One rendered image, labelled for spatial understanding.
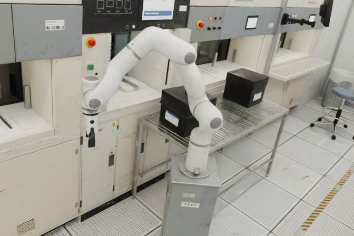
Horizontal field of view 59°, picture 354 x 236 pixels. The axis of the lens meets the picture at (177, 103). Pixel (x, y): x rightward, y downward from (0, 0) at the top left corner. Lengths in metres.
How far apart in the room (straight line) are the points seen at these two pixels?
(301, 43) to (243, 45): 1.50
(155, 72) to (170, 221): 1.18
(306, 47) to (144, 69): 2.96
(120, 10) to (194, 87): 0.73
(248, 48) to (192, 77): 2.21
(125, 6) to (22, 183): 1.21
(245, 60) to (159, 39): 2.40
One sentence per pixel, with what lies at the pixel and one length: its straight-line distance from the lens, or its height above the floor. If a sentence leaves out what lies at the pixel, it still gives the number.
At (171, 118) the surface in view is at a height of 0.85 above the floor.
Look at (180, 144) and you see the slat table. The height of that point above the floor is 0.76.
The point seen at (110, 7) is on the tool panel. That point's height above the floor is 1.55.
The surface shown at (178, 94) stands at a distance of 2.15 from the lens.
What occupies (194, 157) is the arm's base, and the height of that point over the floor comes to 0.87.
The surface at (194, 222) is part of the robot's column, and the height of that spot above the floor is 0.48.
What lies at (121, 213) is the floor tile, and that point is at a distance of 2.63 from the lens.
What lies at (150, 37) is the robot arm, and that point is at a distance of 1.37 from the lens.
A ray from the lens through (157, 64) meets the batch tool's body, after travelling 2.51.
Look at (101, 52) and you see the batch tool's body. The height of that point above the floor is 1.28.
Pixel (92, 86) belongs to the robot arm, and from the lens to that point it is 1.38.
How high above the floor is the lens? 1.82
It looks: 24 degrees down
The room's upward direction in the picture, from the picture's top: 8 degrees clockwise
